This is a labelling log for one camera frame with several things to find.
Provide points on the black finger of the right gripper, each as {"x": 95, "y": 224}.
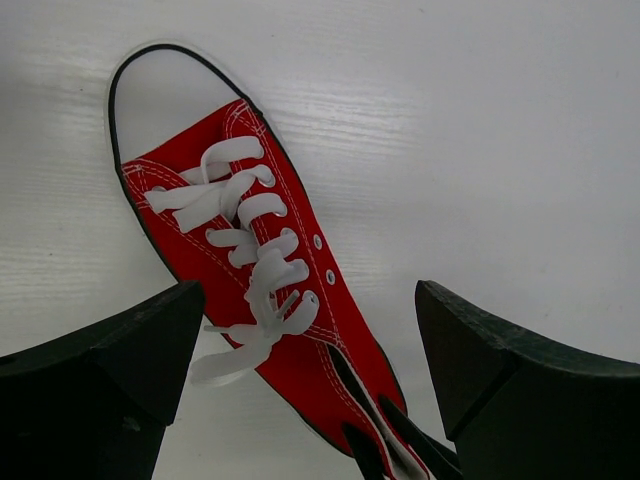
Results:
{"x": 365, "y": 452}
{"x": 440, "y": 460}

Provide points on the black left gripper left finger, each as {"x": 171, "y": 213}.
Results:
{"x": 95, "y": 403}

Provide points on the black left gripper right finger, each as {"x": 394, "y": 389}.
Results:
{"x": 518, "y": 405}

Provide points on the red canvas sneaker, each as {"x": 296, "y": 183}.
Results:
{"x": 221, "y": 202}

